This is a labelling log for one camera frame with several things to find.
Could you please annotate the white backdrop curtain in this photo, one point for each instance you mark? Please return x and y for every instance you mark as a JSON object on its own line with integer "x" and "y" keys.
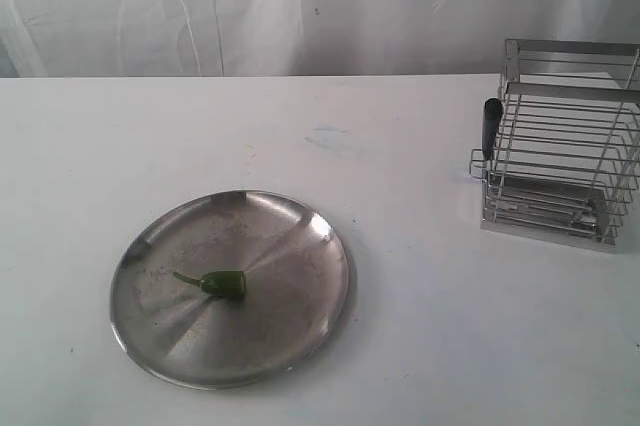
{"x": 67, "y": 38}

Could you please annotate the steel wire utensil rack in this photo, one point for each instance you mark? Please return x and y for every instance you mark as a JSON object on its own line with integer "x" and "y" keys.
{"x": 566, "y": 157}

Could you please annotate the black handled paring knife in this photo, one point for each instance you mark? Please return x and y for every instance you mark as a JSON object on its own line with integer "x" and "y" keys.
{"x": 492, "y": 117}

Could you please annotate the dark green object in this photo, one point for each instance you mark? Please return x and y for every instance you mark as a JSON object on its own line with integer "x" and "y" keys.
{"x": 218, "y": 284}

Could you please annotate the round stainless steel plate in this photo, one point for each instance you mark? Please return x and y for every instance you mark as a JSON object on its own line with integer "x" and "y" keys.
{"x": 299, "y": 280}

